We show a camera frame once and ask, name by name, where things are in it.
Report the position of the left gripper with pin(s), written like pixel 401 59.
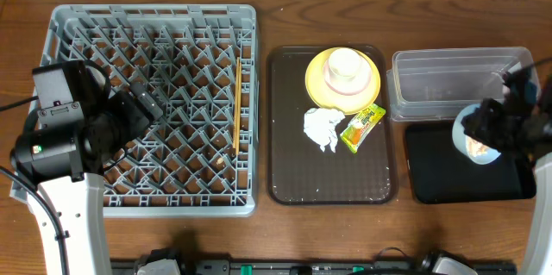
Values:
pixel 130 111

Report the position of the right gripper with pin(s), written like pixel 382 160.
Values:
pixel 483 121

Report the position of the light blue bowl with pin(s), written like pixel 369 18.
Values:
pixel 476 151

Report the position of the wooden chopstick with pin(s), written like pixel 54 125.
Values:
pixel 235 107
pixel 238 107

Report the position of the white tissue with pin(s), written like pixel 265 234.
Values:
pixel 320 126

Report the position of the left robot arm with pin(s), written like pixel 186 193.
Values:
pixel 67 203

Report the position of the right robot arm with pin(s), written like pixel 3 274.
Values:
pixel 537 257

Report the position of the grey plastic dishwasher rack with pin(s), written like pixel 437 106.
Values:
pixel 199 62

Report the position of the black rectangular tray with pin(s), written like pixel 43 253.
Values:
pixel 441 174

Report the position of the clear plastic bin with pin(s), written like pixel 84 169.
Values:
pixel 436 84

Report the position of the yellow green snack wrapper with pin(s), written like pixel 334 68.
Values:
pixel 361 125

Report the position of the pink shallow bowl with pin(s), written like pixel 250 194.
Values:
pixel 348 86

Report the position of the yellow round plate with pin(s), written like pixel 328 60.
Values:
pixel 324 97

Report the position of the dark brown serving tray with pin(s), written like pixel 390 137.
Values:
pixel 299 172

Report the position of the white cup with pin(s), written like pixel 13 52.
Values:
pixel 346 65

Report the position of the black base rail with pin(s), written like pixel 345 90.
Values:
pixel 225 267

